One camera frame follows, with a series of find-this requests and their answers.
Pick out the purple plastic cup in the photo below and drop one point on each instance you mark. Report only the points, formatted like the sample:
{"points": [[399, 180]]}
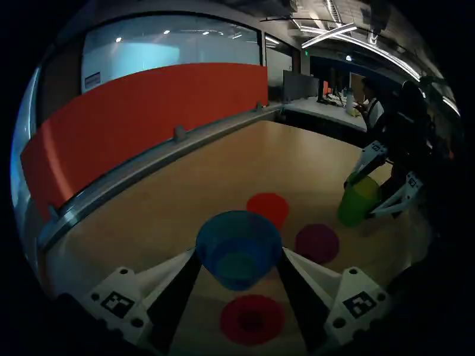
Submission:
{"points": [[317, 243]]}

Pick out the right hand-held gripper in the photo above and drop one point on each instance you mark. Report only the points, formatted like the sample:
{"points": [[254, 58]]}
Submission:
{"points": [[412, 126]]}

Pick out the grey desk screen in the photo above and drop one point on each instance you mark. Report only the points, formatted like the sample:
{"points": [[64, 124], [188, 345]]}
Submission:
{"points": [[300, 87]]}

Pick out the red desk screen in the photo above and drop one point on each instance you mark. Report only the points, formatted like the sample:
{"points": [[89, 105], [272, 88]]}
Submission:
{"points": [[122, 126]]}

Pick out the red plastic cup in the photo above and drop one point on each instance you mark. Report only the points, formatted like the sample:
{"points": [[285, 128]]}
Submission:
{"points": [[252, 319]]}

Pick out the blue plastic cup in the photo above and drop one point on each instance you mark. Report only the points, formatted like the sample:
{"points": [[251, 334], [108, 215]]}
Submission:
{"points": [[237, 252]]}

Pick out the green plastic cup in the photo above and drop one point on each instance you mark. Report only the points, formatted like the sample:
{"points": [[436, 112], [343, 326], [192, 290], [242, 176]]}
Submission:
{"points": [[358, 202]]}

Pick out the orange plastic cup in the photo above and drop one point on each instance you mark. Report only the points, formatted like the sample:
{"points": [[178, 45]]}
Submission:
{"points": [[269, 208]]}

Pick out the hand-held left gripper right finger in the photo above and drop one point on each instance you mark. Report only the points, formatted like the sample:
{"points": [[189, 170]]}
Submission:
{"points": [[347, 296]]}

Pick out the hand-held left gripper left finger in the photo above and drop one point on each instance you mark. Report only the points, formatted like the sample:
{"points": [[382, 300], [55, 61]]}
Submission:
{"points": [[128, 293]]}

